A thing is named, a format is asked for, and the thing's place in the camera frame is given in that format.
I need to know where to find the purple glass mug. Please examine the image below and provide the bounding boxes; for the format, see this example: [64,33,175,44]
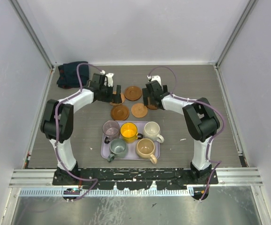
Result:
[102,120,120,144]

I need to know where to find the white slotted cable duct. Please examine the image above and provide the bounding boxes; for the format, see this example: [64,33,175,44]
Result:
[19,188,194,198]

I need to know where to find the white ceramic mug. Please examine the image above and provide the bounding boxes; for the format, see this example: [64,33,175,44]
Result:
[143,121,164,143]

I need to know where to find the grey ceramic mug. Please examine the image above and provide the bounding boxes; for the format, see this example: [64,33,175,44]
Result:
[107,138,128,162]

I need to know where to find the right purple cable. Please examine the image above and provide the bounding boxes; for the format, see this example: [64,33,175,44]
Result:
[149,66,227,201]

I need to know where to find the dark blue folded cloth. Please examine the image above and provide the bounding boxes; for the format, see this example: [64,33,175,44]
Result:
[57,61,89,89]

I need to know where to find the beige ceramic mug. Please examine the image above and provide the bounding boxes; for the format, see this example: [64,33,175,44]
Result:
[135,138,158,164]

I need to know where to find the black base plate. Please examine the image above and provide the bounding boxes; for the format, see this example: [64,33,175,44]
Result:
[52,167,219,191]

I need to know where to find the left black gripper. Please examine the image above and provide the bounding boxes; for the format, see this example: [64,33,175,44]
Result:
[98,84,121,104]

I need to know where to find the aluminium front rail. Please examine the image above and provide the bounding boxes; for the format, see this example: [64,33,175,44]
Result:
[8,167,263,188]

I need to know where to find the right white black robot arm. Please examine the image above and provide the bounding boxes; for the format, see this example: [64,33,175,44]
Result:
[142,80,220,185]

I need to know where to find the dark brown wooden coaster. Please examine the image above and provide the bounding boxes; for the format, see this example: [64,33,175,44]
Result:
[124,86,142,101]

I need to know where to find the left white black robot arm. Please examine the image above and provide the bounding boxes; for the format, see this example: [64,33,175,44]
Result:
[40,72,121,186]

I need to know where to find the yellow mug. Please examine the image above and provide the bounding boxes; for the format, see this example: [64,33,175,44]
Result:
[120,122,143,143]

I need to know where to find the light cork round coaster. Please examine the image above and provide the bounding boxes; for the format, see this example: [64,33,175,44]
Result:
[131,103,148,118]

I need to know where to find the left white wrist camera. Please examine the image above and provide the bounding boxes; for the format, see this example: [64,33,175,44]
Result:
[105,73,114,87]

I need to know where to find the brown wooden round coaster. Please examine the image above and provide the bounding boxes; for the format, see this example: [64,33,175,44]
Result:
[146,104,158,110]

